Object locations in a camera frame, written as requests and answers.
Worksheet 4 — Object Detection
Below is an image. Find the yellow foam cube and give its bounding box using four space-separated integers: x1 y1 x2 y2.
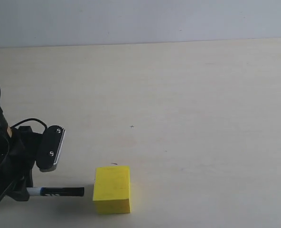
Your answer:
93 166 131 215

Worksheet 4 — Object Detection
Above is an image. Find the black and white whiteboard marker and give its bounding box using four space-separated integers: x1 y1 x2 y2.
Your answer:
27 187 84 197

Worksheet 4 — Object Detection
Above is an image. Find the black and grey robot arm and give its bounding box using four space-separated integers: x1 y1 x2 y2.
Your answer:
0 90 33 201

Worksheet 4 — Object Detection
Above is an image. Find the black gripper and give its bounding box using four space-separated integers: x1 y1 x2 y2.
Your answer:
0 126 33 202

